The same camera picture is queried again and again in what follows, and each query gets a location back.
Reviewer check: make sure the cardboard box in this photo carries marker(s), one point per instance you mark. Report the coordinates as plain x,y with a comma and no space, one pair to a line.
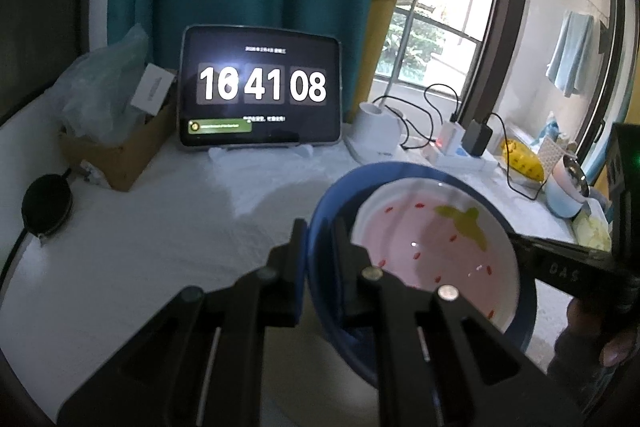
125,162

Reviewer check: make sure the white charger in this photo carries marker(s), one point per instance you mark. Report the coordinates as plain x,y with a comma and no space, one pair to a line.
450,139

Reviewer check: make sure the clear plastic bag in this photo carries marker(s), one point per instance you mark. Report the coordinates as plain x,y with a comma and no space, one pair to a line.
100,92

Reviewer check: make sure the large blue bowl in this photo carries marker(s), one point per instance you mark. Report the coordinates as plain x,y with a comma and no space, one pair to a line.
320,267

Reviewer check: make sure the small white box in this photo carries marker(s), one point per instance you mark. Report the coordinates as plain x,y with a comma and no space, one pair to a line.
152,89

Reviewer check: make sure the black power adapter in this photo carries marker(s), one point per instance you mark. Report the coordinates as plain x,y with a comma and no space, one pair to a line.
475,139

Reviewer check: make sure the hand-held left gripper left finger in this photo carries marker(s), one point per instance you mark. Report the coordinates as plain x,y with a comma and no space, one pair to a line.
300,267

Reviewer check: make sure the yellow curtain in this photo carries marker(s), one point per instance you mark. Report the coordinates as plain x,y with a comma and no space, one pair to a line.
385,32

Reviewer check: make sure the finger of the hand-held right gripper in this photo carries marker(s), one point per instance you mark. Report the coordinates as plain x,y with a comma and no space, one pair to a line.
550,249

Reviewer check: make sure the yellow packet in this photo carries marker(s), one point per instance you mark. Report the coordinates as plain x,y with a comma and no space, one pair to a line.
522,162

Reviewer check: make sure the person's right hand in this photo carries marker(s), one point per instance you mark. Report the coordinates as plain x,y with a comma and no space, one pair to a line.
617,347

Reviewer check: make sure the white power strip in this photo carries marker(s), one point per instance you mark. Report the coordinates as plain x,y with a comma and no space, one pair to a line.
480,163

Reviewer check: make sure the light blue hanging towel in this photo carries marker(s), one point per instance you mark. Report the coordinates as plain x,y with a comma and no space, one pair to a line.
570,52

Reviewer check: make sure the pink strawberry bowl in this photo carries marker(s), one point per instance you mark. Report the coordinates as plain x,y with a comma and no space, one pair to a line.
440,247

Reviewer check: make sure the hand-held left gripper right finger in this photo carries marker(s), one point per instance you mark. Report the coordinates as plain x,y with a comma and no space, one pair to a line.
350,267

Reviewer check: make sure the tablet with clock display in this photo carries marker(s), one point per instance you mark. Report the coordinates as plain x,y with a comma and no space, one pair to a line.
260,87

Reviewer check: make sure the black round puck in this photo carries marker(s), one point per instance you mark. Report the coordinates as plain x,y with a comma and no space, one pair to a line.
47,206

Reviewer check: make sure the white textured tablecloth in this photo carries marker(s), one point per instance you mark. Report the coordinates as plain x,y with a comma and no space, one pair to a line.
260,187

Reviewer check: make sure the black balcony railing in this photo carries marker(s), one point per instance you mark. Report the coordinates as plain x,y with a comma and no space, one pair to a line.
440,29

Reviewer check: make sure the white basket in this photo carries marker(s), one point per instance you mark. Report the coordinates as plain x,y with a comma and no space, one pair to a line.
552,154

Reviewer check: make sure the yellow green tissue pack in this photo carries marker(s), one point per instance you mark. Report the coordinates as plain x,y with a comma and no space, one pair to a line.
592,229

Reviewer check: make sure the steel bowl with pink outside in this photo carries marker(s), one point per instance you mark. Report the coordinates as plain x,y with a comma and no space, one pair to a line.
570,169

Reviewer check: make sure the blue plastic bag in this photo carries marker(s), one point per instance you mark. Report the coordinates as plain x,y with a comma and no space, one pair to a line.
550,129

